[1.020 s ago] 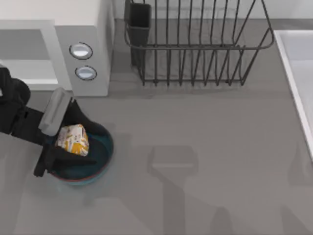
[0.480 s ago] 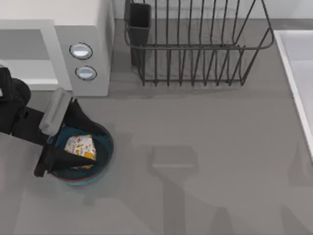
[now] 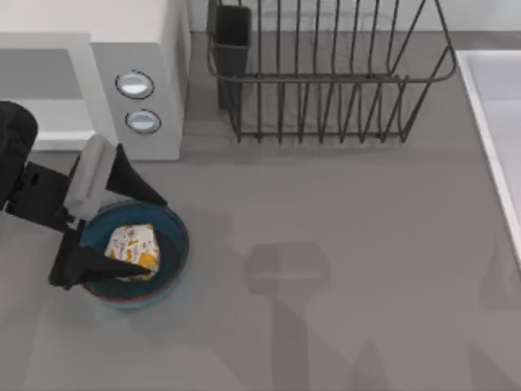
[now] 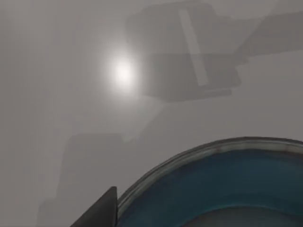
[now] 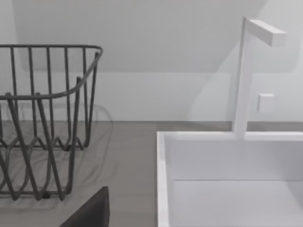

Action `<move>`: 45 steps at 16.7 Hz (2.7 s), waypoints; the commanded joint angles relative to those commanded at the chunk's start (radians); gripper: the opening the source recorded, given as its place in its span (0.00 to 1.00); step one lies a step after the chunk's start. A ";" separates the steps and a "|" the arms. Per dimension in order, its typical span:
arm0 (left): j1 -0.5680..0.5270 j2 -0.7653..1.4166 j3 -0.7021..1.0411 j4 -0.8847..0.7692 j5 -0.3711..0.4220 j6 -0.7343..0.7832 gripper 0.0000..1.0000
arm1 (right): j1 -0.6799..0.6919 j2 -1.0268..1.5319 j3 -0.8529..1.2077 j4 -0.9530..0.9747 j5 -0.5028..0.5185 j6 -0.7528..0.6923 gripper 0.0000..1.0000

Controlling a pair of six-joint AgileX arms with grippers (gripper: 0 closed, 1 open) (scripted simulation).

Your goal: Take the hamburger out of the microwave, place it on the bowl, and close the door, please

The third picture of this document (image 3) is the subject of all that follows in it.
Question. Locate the white and yellow packet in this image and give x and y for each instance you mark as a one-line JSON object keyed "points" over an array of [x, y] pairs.
{"points": [[134, 244]]}

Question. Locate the small round microwave knob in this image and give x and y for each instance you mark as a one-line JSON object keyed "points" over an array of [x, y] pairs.
{"points": [[143, 121]]}

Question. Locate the blue bowl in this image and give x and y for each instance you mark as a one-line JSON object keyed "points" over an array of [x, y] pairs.
{"points": [[173, 248]]}

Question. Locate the large round microwave knob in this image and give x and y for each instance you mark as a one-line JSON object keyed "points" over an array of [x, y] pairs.
{"points": [[134, 84]]}

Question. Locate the pale microwave oven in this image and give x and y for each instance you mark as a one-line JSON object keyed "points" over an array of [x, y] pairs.
{"points": [[171, 81]]}

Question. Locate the microwave oven door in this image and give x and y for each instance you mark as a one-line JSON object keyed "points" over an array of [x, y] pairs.
{"points": [[61, 40]]}

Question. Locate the dark cutlery holder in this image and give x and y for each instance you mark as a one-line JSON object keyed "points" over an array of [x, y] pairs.
{"points": [[232, 57]]}

